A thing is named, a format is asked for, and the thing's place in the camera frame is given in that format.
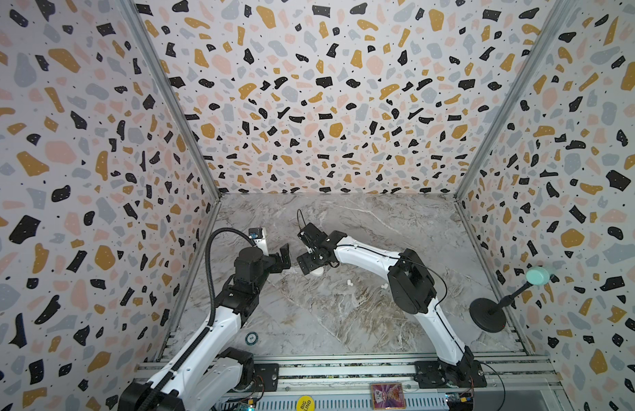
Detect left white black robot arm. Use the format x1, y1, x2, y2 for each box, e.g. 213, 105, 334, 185
117, 243, 292, 410

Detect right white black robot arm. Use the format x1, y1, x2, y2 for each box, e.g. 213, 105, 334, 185
297, 224, 475, 380

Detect yellow round sticker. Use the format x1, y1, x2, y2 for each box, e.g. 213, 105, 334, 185
295, 396, 317, 411

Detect pink square card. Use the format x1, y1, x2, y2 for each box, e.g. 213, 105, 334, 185
370, 383, 407, 410

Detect mint green microphone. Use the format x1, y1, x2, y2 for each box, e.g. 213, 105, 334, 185
469, 266, 554, 333

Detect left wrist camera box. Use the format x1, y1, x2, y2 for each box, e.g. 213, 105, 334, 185
248, 227, 269, 255

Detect teal ring poker chip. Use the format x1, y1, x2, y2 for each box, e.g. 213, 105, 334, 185
246, 332, 259, 346

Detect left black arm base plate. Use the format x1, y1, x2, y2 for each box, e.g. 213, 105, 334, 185
207, 361, 279, 394

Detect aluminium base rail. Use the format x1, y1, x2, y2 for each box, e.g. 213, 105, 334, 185
213, 353, 572, 410

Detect black corrugated cable conduit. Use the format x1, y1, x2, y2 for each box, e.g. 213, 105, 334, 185
142, 227, 257, 411

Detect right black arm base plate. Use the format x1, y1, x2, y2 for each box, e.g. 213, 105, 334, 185
413, 360, 487, 389

